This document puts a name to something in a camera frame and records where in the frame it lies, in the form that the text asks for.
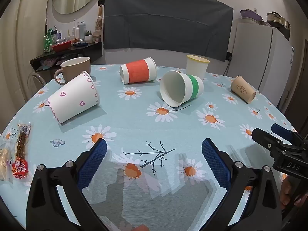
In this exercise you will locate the clear plastic chair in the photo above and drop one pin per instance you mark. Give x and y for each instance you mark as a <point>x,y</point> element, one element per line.
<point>36,81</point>

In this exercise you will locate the brown ceramic mug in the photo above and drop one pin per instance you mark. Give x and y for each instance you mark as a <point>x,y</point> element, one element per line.
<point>71,71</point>

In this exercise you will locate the white paper cup purple hearts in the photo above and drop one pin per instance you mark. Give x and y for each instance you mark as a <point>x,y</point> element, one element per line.
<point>72,98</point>

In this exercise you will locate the person's right hand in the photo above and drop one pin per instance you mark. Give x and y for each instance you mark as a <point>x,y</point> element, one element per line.
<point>286,192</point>

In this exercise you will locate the small clear cloud sticker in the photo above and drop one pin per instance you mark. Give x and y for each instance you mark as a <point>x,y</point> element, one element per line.
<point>57,143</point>

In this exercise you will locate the red labelled snack packet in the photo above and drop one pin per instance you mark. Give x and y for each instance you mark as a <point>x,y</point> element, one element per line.
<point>21,144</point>

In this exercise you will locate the yellow rimmed white paper cup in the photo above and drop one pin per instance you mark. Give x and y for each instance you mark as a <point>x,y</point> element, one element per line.
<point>196,67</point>

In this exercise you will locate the beige curtain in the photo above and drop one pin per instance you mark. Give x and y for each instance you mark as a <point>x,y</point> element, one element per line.
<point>24,41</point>

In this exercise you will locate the small potted plant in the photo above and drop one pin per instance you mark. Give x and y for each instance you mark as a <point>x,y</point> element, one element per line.
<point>88,37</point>

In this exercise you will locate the green banded paper cup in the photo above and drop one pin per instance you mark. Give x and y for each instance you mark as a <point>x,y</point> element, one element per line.
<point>192,86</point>

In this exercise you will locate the black wall shelf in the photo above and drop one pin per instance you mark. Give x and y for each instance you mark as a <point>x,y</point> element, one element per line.
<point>91,49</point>

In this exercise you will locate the brown kraft paper cup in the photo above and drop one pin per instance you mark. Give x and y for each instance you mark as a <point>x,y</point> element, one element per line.
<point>241,89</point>

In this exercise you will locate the clear biscuit packet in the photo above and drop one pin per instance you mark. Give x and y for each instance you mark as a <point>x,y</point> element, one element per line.
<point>3,158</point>

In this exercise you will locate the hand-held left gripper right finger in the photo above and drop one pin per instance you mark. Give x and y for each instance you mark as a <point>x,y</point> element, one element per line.
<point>214,163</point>

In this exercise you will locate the white pump bottle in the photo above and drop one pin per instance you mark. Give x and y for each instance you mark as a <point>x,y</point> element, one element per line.
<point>82,31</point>

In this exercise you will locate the purple pot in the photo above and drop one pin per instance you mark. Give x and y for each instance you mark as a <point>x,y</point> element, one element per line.
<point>250,16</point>

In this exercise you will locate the green glass bottle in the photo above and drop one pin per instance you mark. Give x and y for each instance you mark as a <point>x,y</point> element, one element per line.
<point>47,42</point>

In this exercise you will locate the red banded paper cup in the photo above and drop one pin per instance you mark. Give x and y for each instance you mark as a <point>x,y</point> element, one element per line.
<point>138,72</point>

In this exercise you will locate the white refrigerator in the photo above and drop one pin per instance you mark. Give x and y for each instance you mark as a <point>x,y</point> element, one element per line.
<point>264,53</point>

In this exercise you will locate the dark grey hanging cloth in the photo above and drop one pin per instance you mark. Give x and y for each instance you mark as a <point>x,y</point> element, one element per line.
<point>163,21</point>

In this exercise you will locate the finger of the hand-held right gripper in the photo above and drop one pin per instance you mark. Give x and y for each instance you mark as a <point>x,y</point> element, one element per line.
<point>282,131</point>
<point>264,138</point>

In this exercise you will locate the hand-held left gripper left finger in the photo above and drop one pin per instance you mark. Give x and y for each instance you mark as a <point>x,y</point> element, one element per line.
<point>96,158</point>

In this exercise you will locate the wooden hairbrush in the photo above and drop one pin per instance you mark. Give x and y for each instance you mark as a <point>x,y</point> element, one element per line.
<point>98,21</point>

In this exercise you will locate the red plastic basin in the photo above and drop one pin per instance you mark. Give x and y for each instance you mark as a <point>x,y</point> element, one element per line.
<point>61,46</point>

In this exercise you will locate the steel steamer pot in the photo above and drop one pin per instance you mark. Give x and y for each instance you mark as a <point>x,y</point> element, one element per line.
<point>278,21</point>

